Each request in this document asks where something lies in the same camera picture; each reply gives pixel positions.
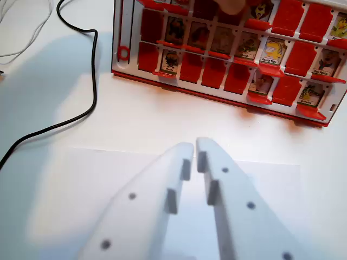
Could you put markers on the person's hand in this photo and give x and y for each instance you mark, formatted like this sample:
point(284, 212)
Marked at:
point(231, 6)

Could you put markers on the white paper sheet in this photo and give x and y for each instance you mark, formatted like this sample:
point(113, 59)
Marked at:
point(271, 184)

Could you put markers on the red and white game board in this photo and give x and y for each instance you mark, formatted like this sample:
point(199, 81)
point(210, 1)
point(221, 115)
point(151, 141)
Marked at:
point(295, 58)

